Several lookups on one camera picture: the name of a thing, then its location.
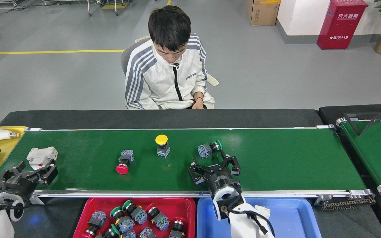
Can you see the long black foam pad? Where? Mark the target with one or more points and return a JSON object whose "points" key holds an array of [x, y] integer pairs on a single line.
{"points": [[78, 119]]}

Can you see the yellow push button switch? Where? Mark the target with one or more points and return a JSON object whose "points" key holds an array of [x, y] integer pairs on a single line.
{"points": [[161, 139]]}

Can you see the red plastic tray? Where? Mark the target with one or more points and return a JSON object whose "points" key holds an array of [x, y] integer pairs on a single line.
{"points": [[104, 202]]}

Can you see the red push button switch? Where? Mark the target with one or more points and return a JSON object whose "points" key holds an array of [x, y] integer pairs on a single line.
{"points": [[98, 218], [147, 233], [177, 226], [122, 169], [160, 221]]}

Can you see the red fire extinguisher cabinet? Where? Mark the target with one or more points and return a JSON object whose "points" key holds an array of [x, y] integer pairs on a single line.
{"points": [[341, 28]]}

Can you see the yellow floor plate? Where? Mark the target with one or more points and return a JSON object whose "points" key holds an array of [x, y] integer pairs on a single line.
{"points": [[114, 5]]}

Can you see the grey office chair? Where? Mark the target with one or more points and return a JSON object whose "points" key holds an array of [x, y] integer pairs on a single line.
{"points": [[125, 59]]}

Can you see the blue plastic tray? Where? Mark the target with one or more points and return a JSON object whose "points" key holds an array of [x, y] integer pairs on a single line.
{"points": [[293, 221]]}

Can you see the person's left hand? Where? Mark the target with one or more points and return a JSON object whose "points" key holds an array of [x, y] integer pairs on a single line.
{"points": [[199, 104]]}

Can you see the white circuit breaker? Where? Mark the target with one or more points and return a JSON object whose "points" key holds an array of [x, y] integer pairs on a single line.
{"points": [[40, 155], [263, 211]]}

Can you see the person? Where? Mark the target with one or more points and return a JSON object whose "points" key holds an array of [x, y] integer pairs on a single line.
{"points": [[157, 76]]}

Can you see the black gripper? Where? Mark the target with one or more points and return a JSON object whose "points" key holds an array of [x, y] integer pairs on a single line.
{"points": [[223, 180], [15, 189]]}

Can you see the long green conveyor belt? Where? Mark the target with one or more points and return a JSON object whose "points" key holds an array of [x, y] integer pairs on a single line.
{"points": [[276, 158]]}

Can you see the black guide bracket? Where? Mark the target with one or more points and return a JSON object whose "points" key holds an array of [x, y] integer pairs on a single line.
{"points": [[351, 125]]}

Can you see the short black foam pad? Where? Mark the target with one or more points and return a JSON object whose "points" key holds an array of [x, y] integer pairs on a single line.
{"points": [[342, 109]]}

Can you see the brown cardboard box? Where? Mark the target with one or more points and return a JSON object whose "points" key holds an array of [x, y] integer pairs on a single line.
{"points": [[263, 13]]}

